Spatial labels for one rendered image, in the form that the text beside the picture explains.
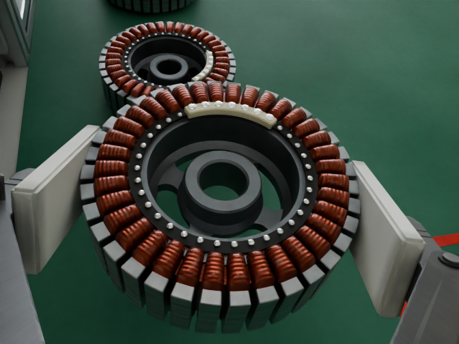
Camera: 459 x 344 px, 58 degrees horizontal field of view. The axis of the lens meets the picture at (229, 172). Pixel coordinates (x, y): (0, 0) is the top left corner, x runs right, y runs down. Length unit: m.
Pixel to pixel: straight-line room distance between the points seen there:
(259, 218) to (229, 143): 0.04
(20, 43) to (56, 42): 0.04
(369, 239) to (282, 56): 0.30
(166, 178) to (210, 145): 0.03
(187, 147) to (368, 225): 0.09
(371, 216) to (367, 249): 0.01
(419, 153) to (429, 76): 0.11
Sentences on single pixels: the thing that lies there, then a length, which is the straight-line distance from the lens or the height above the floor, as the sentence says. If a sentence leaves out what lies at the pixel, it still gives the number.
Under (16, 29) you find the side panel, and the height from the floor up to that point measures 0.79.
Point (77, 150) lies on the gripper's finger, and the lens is 0.17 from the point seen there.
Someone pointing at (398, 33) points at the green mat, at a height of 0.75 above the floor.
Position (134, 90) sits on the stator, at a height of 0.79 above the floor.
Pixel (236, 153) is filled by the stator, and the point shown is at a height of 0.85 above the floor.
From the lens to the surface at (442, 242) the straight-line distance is 0.34.
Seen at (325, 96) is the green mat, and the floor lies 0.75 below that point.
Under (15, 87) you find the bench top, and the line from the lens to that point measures 0.41.
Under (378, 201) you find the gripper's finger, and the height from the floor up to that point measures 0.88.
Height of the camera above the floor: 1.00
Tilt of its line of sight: 52 degrees down
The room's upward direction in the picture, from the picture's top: 9 degrees clockwise
